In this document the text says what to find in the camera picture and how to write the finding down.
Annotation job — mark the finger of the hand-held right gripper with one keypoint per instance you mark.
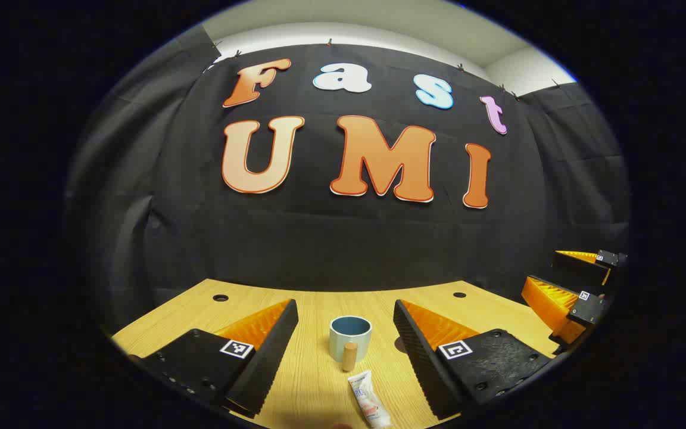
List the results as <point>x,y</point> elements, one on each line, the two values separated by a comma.
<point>581,265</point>
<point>551,304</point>

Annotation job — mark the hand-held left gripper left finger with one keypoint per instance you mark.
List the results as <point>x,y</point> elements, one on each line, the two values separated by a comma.
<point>271,351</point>

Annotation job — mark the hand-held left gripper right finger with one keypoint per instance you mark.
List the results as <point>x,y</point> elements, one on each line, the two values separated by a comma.
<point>420,357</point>

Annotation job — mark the brown round coaster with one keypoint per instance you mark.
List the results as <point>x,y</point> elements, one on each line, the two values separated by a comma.
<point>399,344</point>

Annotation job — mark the light blue cup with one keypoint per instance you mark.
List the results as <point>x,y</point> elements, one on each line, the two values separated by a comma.
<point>337,348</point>

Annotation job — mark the white toothpaste tube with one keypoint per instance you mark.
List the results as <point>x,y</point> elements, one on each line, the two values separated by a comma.
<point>368,400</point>

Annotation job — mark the wooden desktop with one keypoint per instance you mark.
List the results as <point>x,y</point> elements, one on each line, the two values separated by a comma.
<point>313,387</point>

